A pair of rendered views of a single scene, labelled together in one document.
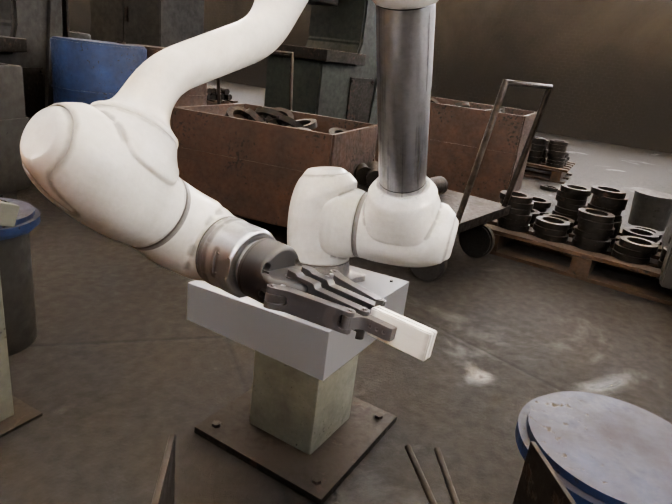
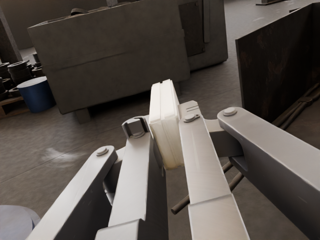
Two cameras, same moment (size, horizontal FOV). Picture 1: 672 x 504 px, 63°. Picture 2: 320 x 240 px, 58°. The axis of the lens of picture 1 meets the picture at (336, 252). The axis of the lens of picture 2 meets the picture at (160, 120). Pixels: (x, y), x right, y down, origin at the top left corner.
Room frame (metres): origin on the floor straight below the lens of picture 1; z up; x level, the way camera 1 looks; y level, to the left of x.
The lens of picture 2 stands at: (0.58, 0.06, 0.79)
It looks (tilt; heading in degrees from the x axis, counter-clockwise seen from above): 24 degrees down; 241
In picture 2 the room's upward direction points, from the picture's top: 13 degrees counter-clockwise
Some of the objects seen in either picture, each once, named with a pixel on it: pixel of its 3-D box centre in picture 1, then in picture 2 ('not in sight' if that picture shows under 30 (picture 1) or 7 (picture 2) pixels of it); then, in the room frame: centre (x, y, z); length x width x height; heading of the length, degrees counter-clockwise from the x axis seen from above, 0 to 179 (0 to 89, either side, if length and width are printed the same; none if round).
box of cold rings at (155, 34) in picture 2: not in sight; (114, 51); (-0.42, -2.22, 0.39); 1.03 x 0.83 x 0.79; 158
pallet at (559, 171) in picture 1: (517, 149); not in sight; (6.27, -1.89, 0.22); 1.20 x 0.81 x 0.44; 64
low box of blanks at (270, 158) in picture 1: (277, 168); not in sight; (3.10, 0.39, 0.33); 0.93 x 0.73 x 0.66; 71
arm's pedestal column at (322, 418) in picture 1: (305, 378); not in sight; (1.26, 0.04, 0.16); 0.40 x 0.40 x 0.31; 61
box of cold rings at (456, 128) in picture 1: (454, 151); not in sight; (4.34, -0.83, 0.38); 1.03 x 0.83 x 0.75; 67
